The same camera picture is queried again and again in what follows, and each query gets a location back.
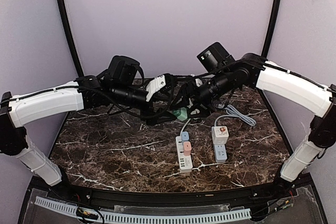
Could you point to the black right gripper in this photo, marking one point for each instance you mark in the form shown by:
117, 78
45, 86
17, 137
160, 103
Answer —
190, 92

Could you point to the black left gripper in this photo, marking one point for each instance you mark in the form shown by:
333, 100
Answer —
153, 119

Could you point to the green plug charger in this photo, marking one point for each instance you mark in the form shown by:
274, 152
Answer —
181, 114

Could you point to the blue plug charger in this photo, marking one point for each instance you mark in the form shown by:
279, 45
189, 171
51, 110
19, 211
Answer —
185, 136

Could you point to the white cube socket adapter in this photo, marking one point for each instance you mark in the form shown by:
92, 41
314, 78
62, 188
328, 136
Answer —
220, 135

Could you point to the pink plug charger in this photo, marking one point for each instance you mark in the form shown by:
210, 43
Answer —
187, 148

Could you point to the grey blue power strip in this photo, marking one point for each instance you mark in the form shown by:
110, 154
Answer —
220, 153

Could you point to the white power strip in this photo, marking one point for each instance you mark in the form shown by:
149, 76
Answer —
184, 162

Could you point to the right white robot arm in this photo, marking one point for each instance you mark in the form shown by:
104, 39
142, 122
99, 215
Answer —
257, 72

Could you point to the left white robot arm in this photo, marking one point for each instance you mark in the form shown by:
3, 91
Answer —
83, 93

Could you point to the small circuit board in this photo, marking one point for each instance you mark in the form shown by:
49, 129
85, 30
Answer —
85, 214

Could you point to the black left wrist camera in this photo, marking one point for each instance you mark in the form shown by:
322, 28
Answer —
123, 69

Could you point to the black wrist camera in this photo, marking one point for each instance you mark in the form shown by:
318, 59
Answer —
215, 57
123, 69

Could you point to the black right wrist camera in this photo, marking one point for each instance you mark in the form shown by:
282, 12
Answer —
215, 57

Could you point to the black front rail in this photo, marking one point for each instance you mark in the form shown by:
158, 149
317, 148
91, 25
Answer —
253, 196

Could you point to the left black frame post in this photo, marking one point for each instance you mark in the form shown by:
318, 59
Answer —
69, 37

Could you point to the black frame post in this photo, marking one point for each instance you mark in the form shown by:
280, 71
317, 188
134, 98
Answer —
69, 37
271, 27

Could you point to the right black frame post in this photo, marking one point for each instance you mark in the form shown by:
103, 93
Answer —
271, 27

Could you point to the white slotted cable duct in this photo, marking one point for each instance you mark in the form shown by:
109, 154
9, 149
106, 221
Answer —
114, 217

